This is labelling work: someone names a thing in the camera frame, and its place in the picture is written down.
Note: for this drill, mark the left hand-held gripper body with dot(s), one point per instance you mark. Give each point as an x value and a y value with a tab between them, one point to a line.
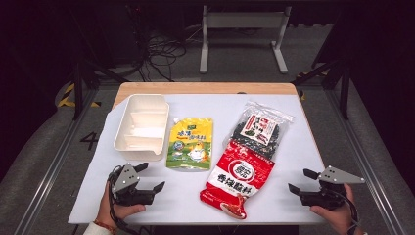
125	179

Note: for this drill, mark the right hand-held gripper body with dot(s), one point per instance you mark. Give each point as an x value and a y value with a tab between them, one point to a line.
332	176

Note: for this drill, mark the white divided plastic container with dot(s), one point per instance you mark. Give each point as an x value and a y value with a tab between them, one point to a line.
143	130

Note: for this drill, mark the yellow green seasoning pouch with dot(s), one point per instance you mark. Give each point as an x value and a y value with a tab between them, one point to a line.
191	143

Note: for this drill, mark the red white seasoning packet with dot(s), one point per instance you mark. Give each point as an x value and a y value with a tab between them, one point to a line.
239	178

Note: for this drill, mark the clear bag of dried seaweed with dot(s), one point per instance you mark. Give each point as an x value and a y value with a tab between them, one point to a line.
259	130

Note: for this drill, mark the person's left hand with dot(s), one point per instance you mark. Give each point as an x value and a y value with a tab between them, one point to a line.
109	212

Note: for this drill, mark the person's right hand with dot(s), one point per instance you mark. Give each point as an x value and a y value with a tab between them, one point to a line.
339	218

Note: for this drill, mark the black tripod stand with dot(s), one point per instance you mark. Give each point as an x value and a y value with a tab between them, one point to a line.
344	88
78	88

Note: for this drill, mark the yellow black floor tape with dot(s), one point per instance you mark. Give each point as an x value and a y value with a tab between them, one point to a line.
67	96

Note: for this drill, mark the wooden desk with metal legs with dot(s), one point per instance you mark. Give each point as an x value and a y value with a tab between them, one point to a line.
244	19

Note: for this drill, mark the aluminium frame rail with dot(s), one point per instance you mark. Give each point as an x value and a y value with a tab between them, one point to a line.
362	169
49	176

